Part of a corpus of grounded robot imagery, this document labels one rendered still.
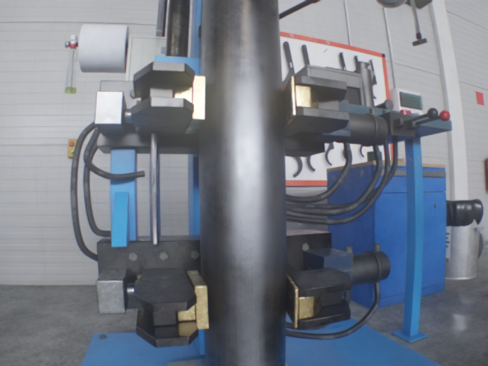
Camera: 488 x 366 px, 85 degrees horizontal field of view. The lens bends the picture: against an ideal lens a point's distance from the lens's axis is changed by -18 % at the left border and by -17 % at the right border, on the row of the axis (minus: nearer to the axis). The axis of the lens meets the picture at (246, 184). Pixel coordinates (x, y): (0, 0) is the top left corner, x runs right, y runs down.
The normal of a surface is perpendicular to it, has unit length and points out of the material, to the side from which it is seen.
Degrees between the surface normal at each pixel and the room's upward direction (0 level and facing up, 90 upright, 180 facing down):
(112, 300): 90
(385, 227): 90
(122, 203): 50
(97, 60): 139
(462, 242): 93
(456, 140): 90
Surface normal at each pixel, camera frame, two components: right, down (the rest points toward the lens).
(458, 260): -0.42, 0.02
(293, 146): 0.29, -0.04
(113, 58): 0.21, 0.72
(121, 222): 0.22, -0.67
